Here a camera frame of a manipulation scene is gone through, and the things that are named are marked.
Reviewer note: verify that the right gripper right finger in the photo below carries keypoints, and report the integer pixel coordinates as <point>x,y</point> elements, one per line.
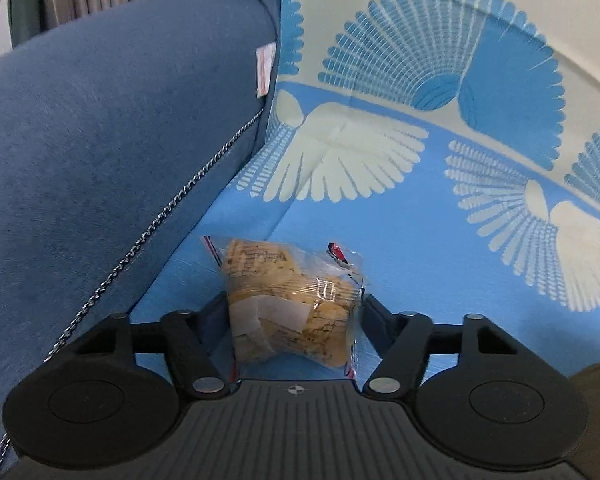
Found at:
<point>404,342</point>

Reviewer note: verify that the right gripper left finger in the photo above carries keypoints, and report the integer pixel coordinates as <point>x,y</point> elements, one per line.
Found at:
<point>187,340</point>

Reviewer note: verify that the clear peanut brittle packet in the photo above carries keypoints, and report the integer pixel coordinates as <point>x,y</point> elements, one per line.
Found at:
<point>286,301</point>

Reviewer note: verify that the blue white patterned sofa cover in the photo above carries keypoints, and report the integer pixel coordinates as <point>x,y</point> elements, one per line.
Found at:
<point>451,147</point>

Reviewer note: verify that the blue sofa armrest cushion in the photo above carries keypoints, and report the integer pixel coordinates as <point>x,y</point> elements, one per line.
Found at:
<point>117,132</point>

